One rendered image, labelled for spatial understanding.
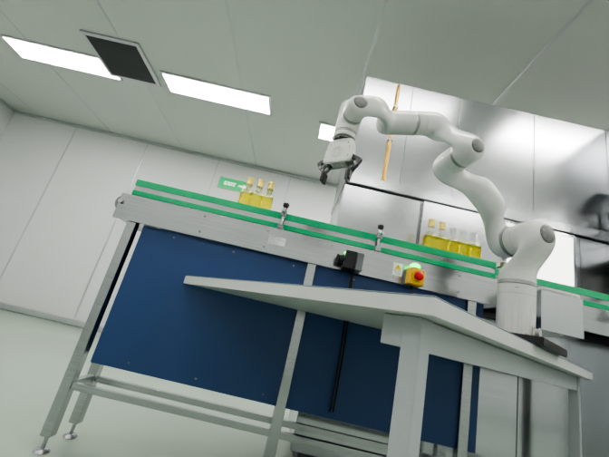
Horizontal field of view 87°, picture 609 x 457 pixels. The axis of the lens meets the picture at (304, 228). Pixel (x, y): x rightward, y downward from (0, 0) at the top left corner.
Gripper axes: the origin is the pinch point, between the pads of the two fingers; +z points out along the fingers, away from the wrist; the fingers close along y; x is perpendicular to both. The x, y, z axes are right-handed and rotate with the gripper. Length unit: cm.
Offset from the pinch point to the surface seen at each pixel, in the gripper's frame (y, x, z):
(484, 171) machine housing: 35, 111, -71
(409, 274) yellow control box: 13, 55, 15
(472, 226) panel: 31, 107, -32
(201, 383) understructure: -54, 23, 77
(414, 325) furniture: 35, -16, 45
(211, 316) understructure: -57, 19, 51
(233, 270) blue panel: -54, 20, 30
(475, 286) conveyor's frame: 36, 79, 10
